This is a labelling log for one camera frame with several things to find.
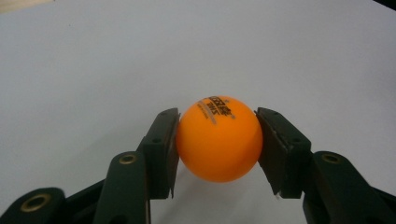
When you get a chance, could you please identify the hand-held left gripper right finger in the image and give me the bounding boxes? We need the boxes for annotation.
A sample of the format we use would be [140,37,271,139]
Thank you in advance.
[255,107,396,224]

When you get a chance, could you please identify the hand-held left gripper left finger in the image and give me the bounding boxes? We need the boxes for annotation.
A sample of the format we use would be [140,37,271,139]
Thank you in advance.
[92,107,181,224]

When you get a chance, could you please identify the orange ball with black print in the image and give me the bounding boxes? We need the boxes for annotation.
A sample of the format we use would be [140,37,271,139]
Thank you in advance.
[176,95,264,184]

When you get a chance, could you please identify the white board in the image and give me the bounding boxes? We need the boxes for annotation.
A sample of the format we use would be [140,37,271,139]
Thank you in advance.
[0,0,396,224]

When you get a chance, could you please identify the wooden table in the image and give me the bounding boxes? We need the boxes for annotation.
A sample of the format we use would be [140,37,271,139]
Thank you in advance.
[0,0,56,15]

